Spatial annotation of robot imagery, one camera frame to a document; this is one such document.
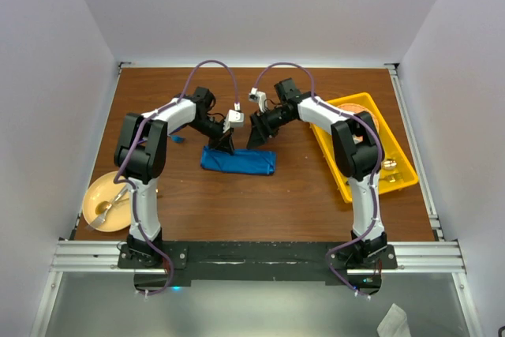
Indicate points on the blue plastic fork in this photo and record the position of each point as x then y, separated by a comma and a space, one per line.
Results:
177, 139

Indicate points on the orange woven coaster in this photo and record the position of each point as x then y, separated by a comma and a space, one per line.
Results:
354, 108

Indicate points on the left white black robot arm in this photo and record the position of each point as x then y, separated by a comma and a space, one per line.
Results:
140, 156

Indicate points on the white crumpled paper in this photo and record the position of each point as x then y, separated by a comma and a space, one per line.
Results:
394, 324

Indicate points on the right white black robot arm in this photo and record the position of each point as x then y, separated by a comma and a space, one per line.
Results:
357, 150

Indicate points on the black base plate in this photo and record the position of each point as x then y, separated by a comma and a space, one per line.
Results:
257, 261

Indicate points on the aluminium rail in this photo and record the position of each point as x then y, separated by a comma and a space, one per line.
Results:
417, 160
411, 257

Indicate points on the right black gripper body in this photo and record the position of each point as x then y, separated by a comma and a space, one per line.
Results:
273, 120

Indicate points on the gold fork in tray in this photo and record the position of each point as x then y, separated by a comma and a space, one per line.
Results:
392, 178

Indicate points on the gold spoon in tray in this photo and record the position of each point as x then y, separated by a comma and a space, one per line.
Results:
389, 164

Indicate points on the yellow plastic tray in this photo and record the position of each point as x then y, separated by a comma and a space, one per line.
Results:
390, 144

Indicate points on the blue cloth napkin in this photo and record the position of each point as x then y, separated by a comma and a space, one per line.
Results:
243, 161

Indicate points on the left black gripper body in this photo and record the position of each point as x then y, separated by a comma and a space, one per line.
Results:
213, 130

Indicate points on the aluminium right rail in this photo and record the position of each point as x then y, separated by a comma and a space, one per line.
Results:
417, 160

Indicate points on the gold utensil on plate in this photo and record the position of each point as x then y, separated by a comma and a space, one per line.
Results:
104, 205

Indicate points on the aluminium front rail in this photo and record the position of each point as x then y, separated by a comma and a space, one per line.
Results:
411, 257

